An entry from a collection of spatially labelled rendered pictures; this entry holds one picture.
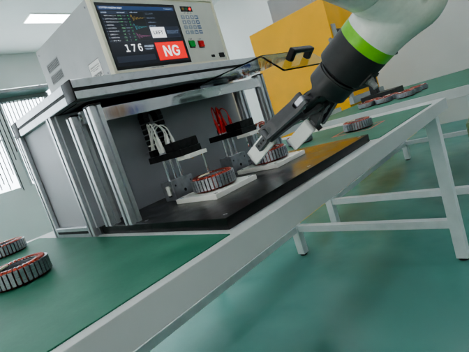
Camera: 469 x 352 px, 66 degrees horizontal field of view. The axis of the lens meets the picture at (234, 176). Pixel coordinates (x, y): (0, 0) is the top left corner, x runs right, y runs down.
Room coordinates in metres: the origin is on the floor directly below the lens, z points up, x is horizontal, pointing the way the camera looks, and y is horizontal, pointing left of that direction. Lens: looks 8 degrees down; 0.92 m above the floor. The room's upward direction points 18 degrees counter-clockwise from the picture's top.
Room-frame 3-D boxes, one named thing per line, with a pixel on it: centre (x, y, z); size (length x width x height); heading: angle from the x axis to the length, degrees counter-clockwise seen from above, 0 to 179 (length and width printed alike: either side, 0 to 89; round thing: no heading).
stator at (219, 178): (0.90, 0.05, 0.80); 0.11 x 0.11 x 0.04
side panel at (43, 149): (1.04, 0.48, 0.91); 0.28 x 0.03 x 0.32; 45
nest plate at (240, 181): (0.90, 0.05, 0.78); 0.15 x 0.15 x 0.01; 45
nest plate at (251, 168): (1.07, -0.12, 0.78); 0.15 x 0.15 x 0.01; 45
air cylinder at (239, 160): (1.18, -0.01, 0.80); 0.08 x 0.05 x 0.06; 135
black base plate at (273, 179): (1.00, -0.02, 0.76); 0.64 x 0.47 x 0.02; 135
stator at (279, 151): (1.07, -0.12, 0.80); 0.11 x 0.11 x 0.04
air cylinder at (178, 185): (1.00, 0.16, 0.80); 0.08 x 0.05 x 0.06; 135
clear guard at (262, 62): (1.14, -0.17, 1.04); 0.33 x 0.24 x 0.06; 45
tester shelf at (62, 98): (1.21, 0.20, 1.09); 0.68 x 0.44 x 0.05; 135
